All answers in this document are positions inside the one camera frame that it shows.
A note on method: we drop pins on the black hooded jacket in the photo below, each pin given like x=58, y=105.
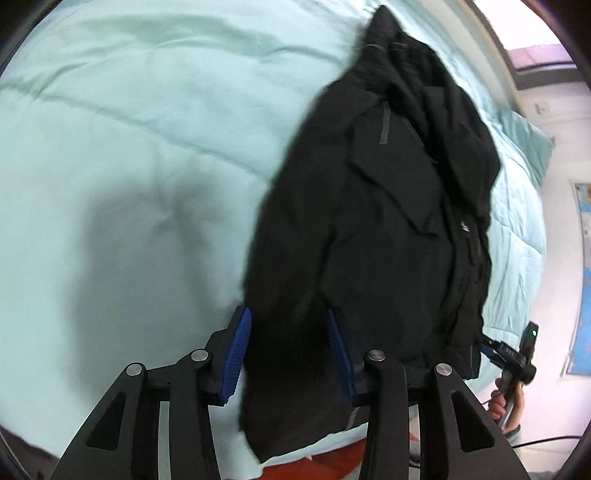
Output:
x=378, y=221

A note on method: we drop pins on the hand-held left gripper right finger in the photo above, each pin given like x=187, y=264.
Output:
x=341, y=355

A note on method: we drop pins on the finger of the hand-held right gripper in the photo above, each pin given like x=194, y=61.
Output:
x=490, y=351

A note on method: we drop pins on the person's right hand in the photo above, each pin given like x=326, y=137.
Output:
x=497, y=405

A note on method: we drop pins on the teal quilted blanket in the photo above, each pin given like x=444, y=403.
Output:
x=138, y=161

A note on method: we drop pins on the wall map poster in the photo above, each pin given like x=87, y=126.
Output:
x=582, y=286

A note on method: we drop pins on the white wall socket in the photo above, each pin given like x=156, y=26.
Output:
x=543, y=109

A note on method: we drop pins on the orange red cloth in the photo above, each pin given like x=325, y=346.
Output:
x=332, y=454

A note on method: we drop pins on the dark framed window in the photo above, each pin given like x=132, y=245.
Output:
x=540, y=64

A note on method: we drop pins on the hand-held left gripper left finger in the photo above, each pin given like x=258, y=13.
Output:
x=235, y=355

